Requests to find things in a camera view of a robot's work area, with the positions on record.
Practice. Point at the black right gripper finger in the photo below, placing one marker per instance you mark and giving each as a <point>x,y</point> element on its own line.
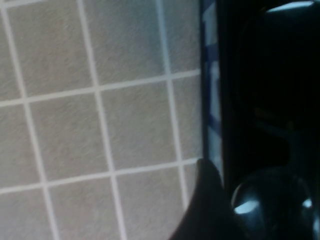
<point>207,207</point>

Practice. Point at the black-framed glasses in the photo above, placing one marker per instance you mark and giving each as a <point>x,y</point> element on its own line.
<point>272,197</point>

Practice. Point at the black printed glasses case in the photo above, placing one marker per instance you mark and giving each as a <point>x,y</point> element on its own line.
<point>212,100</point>

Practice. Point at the grey white-checked tablecloth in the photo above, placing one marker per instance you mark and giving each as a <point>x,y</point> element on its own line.
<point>100,125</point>

